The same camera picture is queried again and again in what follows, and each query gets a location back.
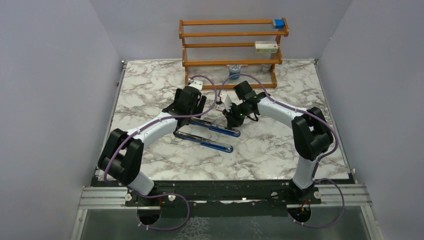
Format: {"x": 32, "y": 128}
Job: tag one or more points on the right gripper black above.
{"x": 232, "y": 121}

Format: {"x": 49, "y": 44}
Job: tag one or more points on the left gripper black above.
{"x": 199, "y": 104}

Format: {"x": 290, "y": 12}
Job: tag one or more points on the blue stapler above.
{"x": 203, "y": 140}

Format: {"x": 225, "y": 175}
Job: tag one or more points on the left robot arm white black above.
{"x": 122, "y": 154}

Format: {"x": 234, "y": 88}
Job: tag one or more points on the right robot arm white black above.
{"x": 312, "y": 135}

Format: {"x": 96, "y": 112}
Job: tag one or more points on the blue white cup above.
{"x": 234, "y": 70}

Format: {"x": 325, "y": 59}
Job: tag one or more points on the orange wooden shelf rack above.
{"x": 211, "y": 43}

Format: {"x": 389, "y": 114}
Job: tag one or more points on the white small jar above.
{"x": 266, "y": 67}

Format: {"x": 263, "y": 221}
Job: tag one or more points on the white green carton box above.
{"x": 266, "y": 47}

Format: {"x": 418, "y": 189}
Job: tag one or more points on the blue box on top shelf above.
{"x": 278, "y": 23}

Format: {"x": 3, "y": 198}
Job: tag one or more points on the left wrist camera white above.
{"x": 197, "y": 84}

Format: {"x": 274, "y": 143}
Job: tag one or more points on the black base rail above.
{"x": 219, "y": 198}

